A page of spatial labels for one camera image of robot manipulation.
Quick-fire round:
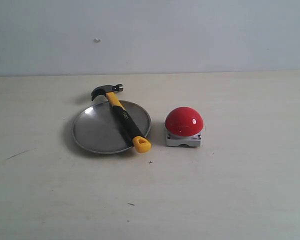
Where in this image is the yellow black claw hammer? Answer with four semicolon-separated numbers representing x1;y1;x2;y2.
91;84;152;154

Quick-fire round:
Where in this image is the red dome push button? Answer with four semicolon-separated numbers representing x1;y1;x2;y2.
164;106;205;148

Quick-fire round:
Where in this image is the round steel plate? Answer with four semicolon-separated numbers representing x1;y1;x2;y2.
72;99;151;155

